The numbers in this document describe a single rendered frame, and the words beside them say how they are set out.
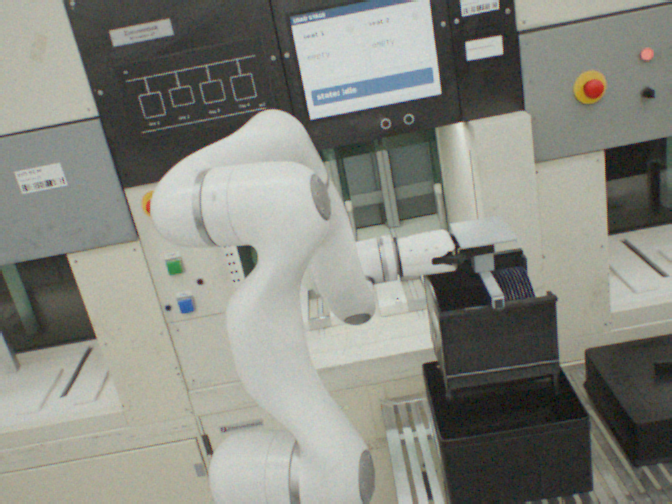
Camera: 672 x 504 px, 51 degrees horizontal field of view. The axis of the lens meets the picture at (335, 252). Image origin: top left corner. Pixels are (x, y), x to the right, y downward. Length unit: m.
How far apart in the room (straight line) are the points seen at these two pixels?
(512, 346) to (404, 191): 1.30
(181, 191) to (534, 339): 0.70
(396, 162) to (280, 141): 1.56
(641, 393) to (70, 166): 1.27
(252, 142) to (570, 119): 0.86
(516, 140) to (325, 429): 0.83
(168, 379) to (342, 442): 0.90
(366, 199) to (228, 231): 1.67
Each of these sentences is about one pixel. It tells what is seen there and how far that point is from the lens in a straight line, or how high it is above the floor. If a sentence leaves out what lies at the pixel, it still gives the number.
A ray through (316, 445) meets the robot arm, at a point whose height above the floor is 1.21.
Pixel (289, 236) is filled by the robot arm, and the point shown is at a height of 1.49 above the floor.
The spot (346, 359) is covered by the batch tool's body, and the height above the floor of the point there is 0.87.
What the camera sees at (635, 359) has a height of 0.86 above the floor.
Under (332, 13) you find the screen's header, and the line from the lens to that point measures 1.49.
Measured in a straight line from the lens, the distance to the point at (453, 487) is 1.41.
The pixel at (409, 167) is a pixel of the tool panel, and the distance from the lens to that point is 2.50.
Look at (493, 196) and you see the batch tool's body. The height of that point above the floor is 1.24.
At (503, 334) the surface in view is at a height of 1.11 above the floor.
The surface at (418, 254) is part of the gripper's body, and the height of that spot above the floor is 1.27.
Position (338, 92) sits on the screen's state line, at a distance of 1.51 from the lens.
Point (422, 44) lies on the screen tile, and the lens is 1.51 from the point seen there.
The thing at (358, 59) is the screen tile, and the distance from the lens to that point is 1.50.
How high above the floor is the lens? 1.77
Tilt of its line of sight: 22 degrees down
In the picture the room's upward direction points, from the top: 12 degrees counter-clockwise
